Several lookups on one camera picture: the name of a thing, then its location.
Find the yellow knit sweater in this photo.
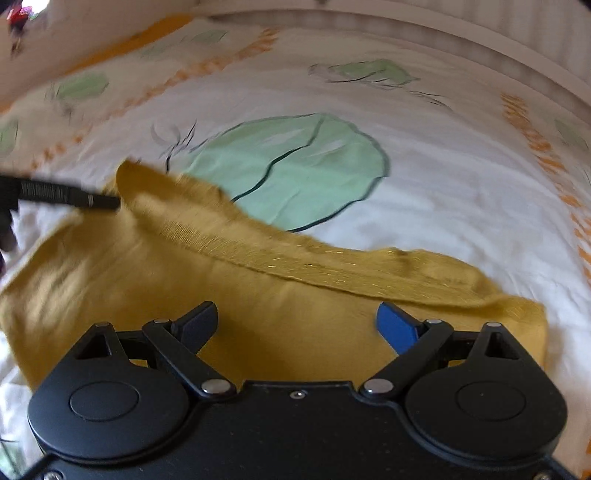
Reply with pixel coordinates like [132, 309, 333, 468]
[0, 159, 550, 391]

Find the orange bed sheet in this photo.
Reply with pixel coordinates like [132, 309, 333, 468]
[0, 14, 195, 116]

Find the red object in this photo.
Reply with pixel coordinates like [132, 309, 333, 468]
[7, 6, 34, 35]

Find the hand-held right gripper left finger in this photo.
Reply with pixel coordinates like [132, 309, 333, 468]
[74, 301, 236, 400]

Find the leaf print duvet cover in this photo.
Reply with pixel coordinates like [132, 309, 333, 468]
[0, 14, 591, 480]

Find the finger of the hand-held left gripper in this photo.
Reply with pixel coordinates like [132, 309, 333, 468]
[0, 173, 122, 212]

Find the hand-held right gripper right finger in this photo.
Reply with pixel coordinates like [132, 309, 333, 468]
[360, 302, 520, 398]

